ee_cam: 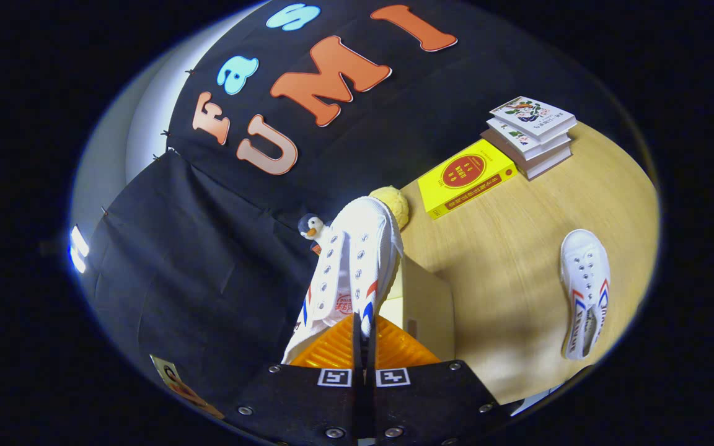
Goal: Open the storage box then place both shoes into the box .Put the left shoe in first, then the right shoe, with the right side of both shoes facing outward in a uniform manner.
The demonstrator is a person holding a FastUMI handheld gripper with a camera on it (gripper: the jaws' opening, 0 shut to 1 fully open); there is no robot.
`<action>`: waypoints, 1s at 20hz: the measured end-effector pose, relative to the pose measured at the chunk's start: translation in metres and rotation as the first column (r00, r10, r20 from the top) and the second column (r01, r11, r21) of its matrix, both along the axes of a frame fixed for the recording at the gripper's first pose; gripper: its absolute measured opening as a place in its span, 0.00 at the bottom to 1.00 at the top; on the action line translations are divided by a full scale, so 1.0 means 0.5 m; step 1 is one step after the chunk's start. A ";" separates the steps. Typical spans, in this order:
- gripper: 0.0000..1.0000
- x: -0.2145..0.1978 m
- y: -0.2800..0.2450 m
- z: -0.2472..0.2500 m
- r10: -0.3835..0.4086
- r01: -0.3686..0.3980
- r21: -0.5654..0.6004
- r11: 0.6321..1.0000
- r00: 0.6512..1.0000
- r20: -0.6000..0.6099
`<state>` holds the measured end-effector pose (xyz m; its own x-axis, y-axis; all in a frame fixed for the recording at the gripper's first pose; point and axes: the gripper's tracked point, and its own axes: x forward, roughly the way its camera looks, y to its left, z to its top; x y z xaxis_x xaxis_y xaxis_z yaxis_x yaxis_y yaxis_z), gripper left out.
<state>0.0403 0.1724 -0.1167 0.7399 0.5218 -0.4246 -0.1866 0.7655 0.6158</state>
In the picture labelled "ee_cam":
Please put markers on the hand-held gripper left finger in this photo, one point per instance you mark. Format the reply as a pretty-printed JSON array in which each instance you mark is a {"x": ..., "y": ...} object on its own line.
[{"x": 307, "y": 402}]

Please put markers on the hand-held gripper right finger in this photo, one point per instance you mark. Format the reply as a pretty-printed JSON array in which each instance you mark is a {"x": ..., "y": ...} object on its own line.
[{"x": 425, "y": 402}]

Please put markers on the beige fabric storage box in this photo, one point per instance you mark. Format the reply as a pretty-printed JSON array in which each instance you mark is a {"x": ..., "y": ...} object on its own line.
[{"x": 425, "y": 303}]

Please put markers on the white shoe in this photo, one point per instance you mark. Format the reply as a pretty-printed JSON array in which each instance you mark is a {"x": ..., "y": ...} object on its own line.
[
  {"x": 357, "y": 248},
  {"x": 583, "y": 266}
]

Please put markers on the penguin plush toy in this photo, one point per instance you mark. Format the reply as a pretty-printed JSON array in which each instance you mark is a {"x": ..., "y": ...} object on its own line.
[{"x": 312, "y": 228}]

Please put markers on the yellow plush ball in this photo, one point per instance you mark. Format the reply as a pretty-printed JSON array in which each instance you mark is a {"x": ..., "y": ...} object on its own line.
[{"x": 397, "y": 201}]

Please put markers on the yellow book with red circle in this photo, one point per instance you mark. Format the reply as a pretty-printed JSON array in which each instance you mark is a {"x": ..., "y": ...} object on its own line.
[{"x": 465, "y": 176}]

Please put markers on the bright light fixture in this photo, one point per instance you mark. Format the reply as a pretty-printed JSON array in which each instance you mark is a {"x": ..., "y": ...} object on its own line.
[{"x": 78, "y": 248}]

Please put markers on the white floral cover book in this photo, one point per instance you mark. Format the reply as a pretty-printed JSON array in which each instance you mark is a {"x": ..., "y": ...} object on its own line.
[{"x": 530, "y": 114}]

